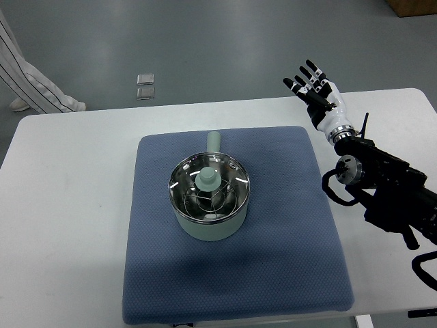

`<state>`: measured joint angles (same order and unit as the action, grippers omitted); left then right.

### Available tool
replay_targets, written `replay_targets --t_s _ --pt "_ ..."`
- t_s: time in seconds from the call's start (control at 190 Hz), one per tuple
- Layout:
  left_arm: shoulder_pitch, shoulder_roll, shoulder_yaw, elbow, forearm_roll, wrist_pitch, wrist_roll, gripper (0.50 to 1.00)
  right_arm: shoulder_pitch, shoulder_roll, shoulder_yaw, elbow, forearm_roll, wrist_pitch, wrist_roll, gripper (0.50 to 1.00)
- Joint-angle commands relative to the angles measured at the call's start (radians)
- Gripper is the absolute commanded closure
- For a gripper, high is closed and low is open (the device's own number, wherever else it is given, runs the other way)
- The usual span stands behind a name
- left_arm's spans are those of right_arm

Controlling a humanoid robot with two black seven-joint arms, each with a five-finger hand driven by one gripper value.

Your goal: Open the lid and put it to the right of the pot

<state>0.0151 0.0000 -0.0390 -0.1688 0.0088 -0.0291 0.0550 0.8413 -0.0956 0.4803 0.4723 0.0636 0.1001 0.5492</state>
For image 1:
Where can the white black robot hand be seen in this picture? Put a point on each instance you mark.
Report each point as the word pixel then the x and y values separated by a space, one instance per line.
pixel 325 104

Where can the glass lid green knob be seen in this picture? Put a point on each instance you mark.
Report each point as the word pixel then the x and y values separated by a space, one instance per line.
pixel 209 171

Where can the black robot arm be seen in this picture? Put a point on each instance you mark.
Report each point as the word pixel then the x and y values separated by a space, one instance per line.
pixel 391 191

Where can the green pot steel interior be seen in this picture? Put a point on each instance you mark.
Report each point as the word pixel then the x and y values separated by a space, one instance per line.
pixel 214 232

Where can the brown cardboard box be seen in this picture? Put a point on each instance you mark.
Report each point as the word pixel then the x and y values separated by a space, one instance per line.
pixel 410 8

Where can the blue mesh cushion mat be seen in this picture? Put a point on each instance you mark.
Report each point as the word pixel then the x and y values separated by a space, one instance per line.
pixel 285 259

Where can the lower metal floor plate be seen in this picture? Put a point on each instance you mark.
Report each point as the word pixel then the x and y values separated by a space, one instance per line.
pixel 145 93

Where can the metal floor plate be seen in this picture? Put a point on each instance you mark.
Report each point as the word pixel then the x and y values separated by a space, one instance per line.
pixel 145 93
pixel 145 79

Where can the upper metal floor plate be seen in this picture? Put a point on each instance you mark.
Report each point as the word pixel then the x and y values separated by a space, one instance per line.
pixel 145 79

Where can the white table leg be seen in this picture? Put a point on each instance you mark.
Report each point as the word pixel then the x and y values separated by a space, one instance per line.
pixel 364 321

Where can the person leg striped trousers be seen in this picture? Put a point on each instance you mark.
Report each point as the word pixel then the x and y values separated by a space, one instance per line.
pixel 28 83

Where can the white shoe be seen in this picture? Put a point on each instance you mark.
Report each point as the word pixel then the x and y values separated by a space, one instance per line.
pixel 18 105

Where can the wire steaming rack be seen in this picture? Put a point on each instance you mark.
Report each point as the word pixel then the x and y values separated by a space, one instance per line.
pixel 210 206

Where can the black bracket under table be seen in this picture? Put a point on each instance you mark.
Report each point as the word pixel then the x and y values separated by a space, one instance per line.
pixel 424 313

